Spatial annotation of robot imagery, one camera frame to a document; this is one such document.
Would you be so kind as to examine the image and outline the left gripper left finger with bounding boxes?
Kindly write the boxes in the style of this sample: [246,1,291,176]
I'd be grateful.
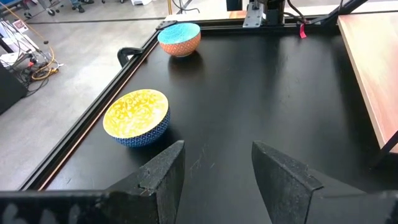
[104,139,187,224]

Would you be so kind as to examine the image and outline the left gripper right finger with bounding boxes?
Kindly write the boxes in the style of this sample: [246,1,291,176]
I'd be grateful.
[251,141,398,224]

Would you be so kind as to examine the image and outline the yellow bowl blue outside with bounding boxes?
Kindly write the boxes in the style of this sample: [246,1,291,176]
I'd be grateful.
[102,88,171,148]

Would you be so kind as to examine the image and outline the wooden shelf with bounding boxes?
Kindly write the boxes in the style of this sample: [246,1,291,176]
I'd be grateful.
[337,11,398,169]

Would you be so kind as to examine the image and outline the black table mat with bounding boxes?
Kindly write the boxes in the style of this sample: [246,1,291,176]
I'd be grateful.
[45,29,398,224]

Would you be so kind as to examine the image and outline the black table clamp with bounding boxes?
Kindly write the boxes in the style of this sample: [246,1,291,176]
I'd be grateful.
[116,47,145,68]

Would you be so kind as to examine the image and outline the turquoise bowl orange outside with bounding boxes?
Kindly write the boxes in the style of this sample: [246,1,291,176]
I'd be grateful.
[157,22,201,58]

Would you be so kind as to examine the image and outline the red tag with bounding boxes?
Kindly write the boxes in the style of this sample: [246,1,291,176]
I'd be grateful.
[298,22,308,40]

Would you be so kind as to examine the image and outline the black box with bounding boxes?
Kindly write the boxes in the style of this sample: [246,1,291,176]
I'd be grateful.
[0,61,29,116]

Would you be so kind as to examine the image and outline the person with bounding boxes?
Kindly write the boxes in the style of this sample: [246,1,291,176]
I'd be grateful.
[68,0,95,14]

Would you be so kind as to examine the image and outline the black aluminium table frame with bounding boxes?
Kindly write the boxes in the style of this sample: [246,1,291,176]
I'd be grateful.
[18,0,369,191]

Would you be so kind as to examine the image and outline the yellow floor cable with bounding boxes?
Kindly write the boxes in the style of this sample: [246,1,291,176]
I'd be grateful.
[30,45,60,82]

